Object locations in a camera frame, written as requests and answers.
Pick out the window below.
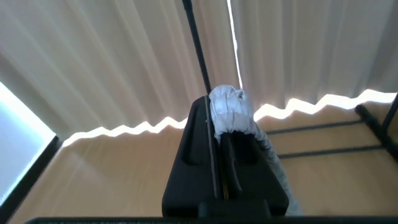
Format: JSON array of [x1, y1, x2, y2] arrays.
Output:
[[0, 81, 63, 223]]

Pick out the pale grey shorts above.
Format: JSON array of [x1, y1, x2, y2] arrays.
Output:
[[208, 84, 304, 217]]

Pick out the black clothes rack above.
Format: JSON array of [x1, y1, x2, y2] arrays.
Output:
[[182, 0, 398, 163]]

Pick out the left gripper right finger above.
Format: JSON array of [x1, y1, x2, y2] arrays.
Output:
[[219, 131, 290, 217]]

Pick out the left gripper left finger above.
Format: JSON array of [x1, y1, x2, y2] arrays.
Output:
[[161, 95, 223, 218]]

